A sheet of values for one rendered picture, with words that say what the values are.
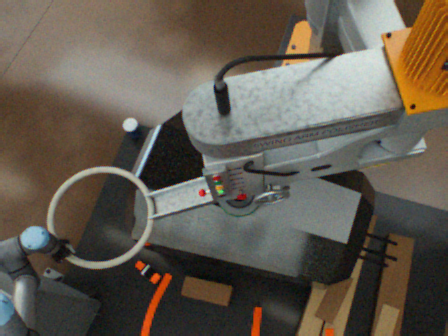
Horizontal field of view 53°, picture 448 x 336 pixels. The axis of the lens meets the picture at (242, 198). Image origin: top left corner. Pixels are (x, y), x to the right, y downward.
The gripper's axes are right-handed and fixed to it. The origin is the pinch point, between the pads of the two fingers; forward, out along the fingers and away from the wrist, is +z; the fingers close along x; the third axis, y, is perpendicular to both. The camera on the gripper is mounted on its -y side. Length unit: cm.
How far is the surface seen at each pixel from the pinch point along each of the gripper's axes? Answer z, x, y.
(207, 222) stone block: 8, 60, 30
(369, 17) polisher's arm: -69, 148, 26
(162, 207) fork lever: -6.3, 47.1, 14.6
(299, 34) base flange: 4, 167, -20
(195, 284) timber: 73, 37, 41
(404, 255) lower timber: 71, 149, 111
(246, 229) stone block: 5, 73, 46
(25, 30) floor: 94, 57, -203
